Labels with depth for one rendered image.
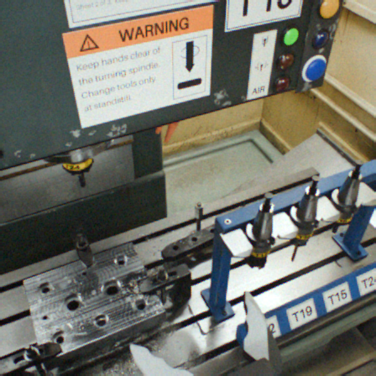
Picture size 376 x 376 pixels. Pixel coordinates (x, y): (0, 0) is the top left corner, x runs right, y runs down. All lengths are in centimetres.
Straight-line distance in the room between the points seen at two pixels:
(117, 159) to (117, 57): 94
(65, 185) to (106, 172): 13
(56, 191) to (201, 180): 75
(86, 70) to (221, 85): 17
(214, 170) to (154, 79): 151
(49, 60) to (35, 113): 6
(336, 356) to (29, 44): 115
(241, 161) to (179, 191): 35
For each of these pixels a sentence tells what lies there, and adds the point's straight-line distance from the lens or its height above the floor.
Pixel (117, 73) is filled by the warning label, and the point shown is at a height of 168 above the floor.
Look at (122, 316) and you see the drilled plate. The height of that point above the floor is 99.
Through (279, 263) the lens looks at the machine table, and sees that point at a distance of 126.
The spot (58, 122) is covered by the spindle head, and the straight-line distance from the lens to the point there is 47.
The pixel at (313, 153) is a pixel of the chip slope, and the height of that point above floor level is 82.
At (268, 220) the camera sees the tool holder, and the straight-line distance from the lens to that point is 85.
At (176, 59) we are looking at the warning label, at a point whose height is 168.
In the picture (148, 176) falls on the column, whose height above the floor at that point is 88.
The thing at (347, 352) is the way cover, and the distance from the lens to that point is 136.
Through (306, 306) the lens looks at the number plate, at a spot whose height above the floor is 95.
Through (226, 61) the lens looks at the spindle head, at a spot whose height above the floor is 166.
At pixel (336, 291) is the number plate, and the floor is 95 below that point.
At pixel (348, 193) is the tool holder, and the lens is 97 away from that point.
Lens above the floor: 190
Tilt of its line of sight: 45 degrees down
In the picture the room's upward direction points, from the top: straight up
